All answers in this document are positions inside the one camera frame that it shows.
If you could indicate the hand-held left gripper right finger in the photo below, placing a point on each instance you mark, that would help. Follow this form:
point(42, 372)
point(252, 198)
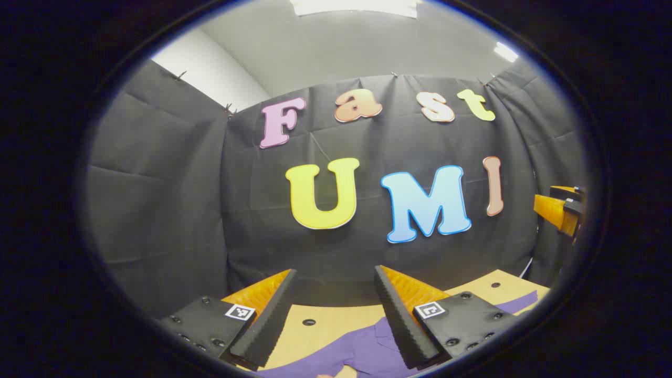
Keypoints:
point(399, 325)

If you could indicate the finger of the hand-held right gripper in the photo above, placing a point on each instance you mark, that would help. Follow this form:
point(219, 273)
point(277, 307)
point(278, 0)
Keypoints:
point(551, 210)

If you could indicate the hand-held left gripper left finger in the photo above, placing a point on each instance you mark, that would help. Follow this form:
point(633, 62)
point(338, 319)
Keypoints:
point(268, 325)

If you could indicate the purple knitted cardigan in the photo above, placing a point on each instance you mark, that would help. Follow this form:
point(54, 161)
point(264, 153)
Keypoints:
point(362, 352)

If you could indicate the black backdrop cloth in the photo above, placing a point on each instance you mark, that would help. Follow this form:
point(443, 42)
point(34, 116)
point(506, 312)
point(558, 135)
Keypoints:
point(210, 210)

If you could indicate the ceiling light panel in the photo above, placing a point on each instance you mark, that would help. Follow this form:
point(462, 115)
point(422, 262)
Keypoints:
point(357, 8)
point(505, 51)

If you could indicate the small black cloth clip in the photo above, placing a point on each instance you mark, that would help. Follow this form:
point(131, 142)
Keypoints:
point(229, 109)
point(180, 76)

